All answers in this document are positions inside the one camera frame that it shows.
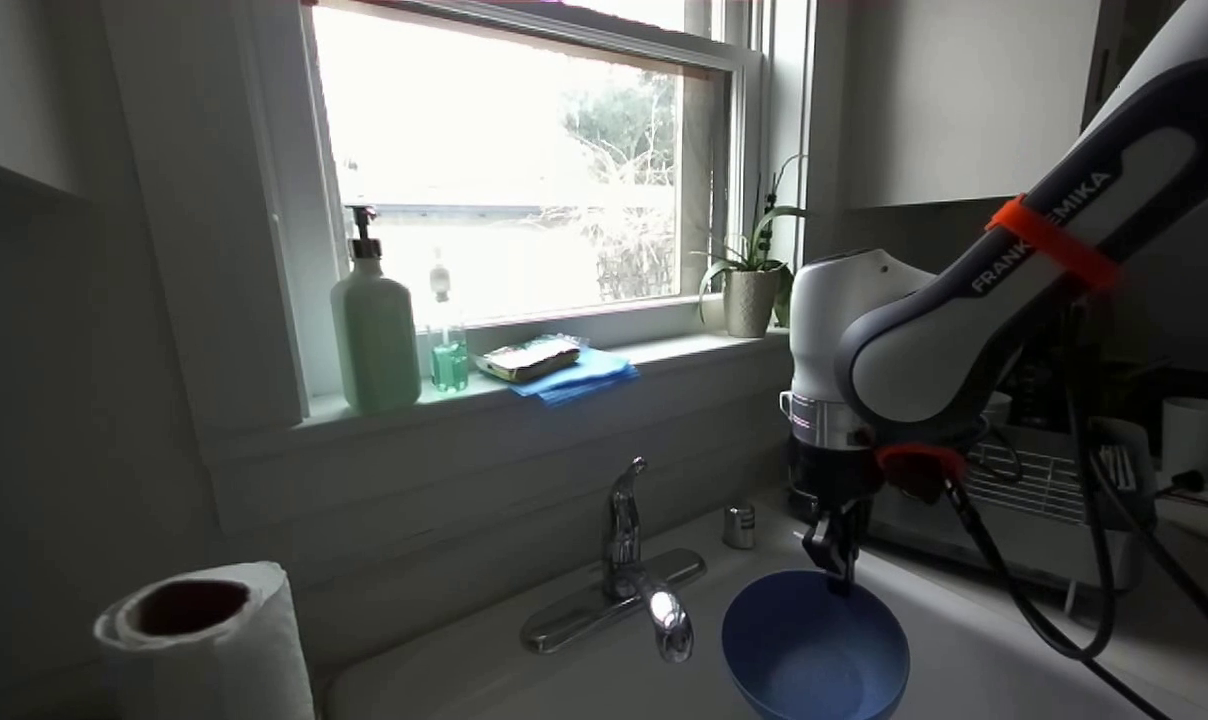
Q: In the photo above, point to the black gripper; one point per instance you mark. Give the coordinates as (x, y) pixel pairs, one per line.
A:
(833, 481)

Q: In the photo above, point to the blue bowl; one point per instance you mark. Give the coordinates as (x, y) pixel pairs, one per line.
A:
(816, 652)

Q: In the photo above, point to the chrome sink faucet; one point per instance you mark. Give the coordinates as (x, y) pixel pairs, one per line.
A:
(616, 561)

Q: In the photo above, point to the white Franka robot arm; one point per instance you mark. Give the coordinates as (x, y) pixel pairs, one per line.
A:
(950, 333)

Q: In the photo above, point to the chrome sink hole cap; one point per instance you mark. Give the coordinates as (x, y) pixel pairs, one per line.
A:
(741, 524)

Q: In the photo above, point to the white kitchen sink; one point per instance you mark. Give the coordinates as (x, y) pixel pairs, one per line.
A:
(527, 684)

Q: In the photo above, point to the dish sponge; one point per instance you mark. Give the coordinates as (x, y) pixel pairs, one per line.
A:
(528, 359)

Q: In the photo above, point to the potted green plant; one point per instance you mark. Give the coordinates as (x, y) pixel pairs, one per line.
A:
(751, 303)

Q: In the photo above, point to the blue cloth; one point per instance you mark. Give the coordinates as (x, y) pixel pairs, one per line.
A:
(578, 378)

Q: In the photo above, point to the white mug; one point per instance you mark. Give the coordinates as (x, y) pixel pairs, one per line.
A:
(1197, 435)

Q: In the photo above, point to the small green glass bottle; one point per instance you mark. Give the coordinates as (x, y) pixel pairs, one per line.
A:
(445, 361)

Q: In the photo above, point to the green soap pump bottle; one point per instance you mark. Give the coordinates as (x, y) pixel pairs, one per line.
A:
(379, 340)

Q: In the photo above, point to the white framed window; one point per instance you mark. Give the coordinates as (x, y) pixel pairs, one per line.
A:
(497, 173)

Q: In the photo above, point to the white paper towel roll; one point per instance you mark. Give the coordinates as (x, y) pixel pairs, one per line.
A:
(209, 645)

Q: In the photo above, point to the black wrist camera red mount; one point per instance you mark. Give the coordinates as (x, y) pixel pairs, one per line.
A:
(920, 466)

